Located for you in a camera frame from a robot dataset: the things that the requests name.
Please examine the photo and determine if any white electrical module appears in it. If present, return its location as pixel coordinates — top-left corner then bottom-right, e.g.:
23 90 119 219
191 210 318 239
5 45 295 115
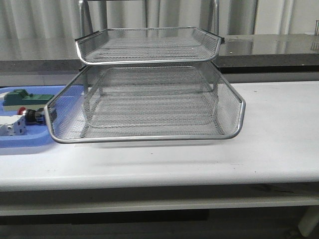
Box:
0 115 26 136

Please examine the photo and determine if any silver mesh tray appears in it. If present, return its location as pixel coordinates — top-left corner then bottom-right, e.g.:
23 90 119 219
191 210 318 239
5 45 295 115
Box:
44 62 246 143
75 27 224 65

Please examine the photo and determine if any grey stone counter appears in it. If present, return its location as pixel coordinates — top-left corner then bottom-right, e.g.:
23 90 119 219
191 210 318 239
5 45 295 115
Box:
0 34 319 74

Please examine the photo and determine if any blue plastic tray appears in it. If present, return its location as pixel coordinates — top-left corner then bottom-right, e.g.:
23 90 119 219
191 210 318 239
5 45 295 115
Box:
0 85 85 148

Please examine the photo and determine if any green and beige switch block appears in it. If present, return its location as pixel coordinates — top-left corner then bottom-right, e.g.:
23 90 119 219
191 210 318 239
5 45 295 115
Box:
2 89 54 111

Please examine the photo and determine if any silver metal rack frame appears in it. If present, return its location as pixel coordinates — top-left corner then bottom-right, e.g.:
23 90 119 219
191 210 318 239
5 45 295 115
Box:
78 0 226 139

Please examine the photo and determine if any red emergency push button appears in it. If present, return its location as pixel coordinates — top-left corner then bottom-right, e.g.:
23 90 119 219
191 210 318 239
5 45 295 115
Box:
17 107 47 125

